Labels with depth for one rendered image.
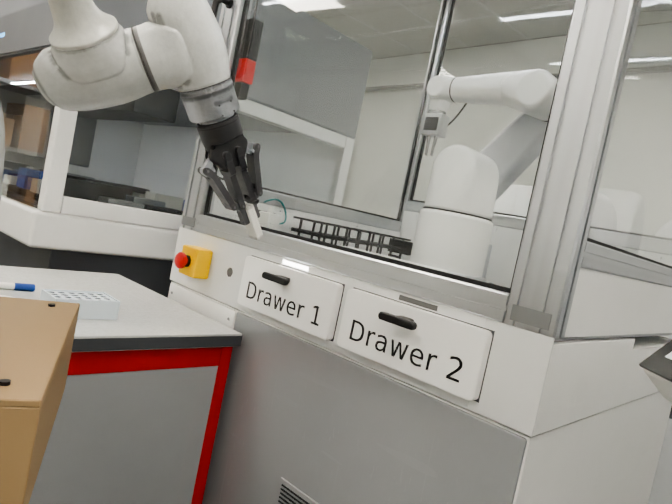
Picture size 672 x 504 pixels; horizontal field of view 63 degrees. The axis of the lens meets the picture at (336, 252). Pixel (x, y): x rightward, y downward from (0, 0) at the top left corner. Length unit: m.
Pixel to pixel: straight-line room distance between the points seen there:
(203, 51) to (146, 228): 1.01
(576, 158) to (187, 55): 0.60
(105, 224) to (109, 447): 0.81
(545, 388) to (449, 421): 0.16
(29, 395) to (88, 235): 1.33
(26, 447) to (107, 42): 0.61
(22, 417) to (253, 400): 0.82
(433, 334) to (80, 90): 0.66
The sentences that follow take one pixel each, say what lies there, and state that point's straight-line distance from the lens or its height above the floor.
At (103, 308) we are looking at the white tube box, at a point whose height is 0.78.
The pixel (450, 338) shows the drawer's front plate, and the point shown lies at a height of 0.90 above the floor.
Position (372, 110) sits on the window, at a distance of 1.11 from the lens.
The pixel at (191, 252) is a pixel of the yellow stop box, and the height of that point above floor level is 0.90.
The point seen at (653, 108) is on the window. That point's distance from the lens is 1.13.
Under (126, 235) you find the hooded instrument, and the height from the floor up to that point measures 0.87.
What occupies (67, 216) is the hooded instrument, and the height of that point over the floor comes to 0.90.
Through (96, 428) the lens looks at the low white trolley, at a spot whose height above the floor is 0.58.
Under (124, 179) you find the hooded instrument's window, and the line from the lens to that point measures 1.83.
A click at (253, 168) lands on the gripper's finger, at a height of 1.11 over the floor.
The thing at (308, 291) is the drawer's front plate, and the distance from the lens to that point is 1.09.
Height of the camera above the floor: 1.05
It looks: 3 degrees down
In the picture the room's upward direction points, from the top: 12 degrees clockwise
